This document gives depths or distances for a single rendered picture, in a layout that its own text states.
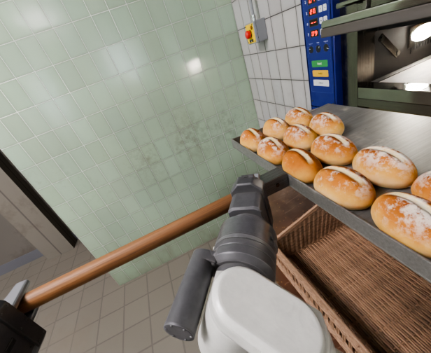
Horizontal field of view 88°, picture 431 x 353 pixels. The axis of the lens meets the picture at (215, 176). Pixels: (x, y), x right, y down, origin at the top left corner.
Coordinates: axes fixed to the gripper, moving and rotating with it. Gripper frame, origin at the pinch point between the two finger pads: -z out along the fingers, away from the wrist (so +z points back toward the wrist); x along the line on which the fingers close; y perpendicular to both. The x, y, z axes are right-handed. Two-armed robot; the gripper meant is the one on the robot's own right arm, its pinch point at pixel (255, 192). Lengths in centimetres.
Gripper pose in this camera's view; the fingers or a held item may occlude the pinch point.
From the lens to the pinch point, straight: 44.3
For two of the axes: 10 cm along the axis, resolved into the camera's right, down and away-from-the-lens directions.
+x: -3.1, -8.2, -4.8
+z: -2.5, 5.5, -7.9
